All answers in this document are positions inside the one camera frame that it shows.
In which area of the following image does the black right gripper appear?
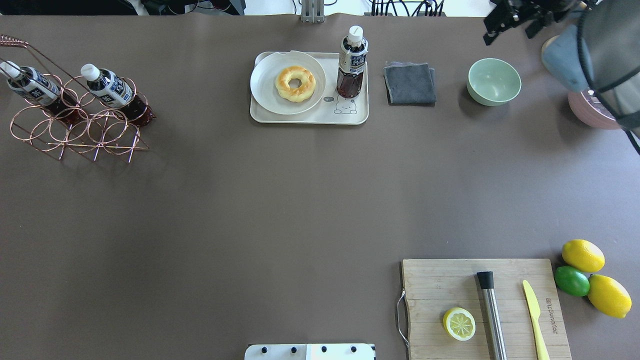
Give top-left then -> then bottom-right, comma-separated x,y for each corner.
483,0 -> 578,46

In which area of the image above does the tea bottle top rack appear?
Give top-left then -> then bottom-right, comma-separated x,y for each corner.
336,25 -> 368,99

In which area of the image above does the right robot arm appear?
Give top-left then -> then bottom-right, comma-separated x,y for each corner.
483,0 -> 640,150

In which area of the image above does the cream serving tray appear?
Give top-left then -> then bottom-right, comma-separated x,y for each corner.
250,51 -> 370,125

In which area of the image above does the tea bottle lower outer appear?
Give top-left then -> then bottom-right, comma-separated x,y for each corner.
80,63 -> 154,127

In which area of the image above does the tea bottle lower middle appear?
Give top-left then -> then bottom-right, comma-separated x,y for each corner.
0,61 -> 81,125

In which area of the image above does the green bowl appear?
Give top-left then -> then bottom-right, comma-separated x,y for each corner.
466,58 -> 522,107

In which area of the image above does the wooden cup stand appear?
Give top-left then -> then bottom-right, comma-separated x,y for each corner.
541,35 -> 563,77

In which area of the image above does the grey folded cloth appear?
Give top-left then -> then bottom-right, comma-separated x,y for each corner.
383,61 -> 437,106

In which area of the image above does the pink bowl of ice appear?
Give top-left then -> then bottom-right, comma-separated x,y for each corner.
567,89 -> 622,130

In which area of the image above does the glazed donut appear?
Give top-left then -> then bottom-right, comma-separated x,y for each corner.
275,65 -> 317,103

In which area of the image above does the white plate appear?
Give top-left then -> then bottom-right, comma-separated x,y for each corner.
250,51 -> 327,116

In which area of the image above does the yellow lemon near board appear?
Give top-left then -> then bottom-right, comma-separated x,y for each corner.
561,239 -> 606,272

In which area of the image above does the steel muddler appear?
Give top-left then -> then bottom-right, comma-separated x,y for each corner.
476,271 -> 508,360

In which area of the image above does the bamboo cutting board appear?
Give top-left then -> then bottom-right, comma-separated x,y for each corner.
401,259 -> 572,360

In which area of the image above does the green lime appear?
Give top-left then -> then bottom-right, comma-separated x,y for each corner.
554,265 -> 590,297

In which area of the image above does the yellow lemon far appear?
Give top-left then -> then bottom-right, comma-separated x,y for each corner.
587,275 -> 633,319

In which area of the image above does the half lemon slice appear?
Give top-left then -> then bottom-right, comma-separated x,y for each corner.
442,307 -> 476,341

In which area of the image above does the yellow plastic knife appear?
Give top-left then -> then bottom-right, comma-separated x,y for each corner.
522,280 -> 551,360

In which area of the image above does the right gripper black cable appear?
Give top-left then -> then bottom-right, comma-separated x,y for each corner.
576,10 -> 640,156

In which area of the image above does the aluminium frame post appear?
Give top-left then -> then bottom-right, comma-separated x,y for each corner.
300,0 -> 325,24

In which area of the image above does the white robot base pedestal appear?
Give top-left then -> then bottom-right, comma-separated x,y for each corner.
244,342 -> 377,360

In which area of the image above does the copper wire bottle rack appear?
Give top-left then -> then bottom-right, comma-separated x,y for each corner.
1,34 -> 149,162

